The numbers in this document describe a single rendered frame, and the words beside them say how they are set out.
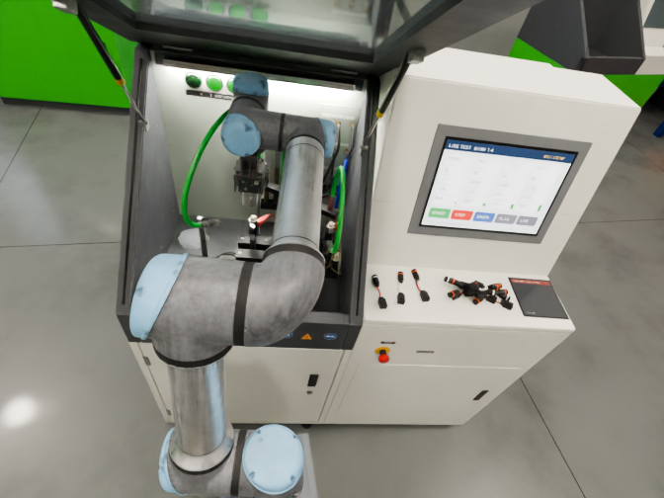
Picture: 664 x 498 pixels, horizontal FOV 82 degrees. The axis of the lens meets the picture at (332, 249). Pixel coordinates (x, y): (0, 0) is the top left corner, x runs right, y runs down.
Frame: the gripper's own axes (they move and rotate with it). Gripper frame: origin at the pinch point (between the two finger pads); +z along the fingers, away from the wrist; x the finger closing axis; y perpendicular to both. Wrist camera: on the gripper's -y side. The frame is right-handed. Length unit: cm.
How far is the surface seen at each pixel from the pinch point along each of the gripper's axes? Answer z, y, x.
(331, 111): -12.4, -31.9, 21.8
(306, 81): -21.9, -29.3, 12.9
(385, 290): 23, 11, 43
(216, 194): 26.4, -32.4, -15.9
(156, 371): 62, 22, -30
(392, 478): 121, 43, 68
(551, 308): 23, 14, 99
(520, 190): -7, -7, 80
